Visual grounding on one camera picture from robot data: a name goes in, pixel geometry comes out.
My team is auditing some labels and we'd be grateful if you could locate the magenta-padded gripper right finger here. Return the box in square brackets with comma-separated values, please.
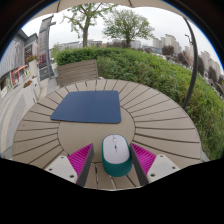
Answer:
[129, 142, 181, 187]

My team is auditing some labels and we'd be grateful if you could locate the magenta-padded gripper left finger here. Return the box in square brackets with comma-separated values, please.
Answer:
[44, 142, 95, 188]

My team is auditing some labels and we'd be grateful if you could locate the white and teal computer mouse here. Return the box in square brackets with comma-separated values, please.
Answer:
[101, 134, 134, 178]

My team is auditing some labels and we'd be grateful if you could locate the dark blue mouse pad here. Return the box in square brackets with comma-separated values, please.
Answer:
[49, 90, 122, 125]

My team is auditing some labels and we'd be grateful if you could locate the white planter box with flowers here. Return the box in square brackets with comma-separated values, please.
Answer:
[25, 54, 41, 79]
[21, 79, 41, 111]

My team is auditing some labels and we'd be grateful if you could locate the brown slatted wooden chair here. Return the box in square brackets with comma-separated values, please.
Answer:
[57, 59, 100, 88]

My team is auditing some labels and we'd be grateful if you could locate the dark curved parasol pole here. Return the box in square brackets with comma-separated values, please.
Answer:
[181, 16, 199, 111]

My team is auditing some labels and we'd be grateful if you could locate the grey shopfront building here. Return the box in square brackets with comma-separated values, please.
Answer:
[0, 29, 39, 99]

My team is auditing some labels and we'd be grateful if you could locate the tall grey sign pillar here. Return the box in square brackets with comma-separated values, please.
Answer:
[37, 14, 57, 81]

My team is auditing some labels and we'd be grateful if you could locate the group of apartment buildings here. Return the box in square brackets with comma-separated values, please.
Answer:
[151, 33, 224, 88]

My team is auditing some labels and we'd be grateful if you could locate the thin-trunk sparse tree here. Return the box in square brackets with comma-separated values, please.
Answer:
[61, 3, 116, 49]

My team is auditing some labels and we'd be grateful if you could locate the round-crowned leafy tree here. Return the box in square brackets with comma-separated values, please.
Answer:
[102, 9, 155, 49]

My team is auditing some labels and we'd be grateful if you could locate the beige parasol canopy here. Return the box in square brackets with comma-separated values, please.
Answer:
[31, 0, 188, 21]

